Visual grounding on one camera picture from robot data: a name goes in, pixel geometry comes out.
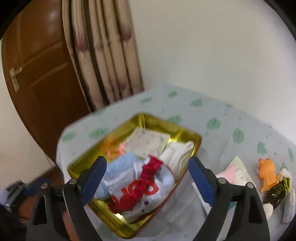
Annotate pink white wipes packet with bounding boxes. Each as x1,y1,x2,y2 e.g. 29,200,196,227
191,156,256,215

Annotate light blue fluffy towel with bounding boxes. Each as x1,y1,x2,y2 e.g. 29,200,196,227
94,152,140,200

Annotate orange plush toy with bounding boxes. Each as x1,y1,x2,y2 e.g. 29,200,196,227
257,158,279,192

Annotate black gold knit sock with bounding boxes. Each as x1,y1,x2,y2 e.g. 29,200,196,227
263,178,290,209

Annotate white red drawstring pouch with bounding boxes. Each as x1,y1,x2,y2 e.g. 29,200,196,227
104,156,175,224

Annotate white socks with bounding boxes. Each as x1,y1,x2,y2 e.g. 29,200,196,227
159,141,194,181

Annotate red gold toffee tin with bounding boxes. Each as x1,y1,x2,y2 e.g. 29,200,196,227
68,113,202,239

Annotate brown wooden door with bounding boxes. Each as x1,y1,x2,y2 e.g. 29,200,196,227
1,1,90,160

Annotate beige leaf patterned curtain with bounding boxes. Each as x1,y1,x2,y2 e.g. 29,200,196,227
62,1,144,111

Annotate metal door handle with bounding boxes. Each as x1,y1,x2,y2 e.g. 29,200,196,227
9,67,22,93

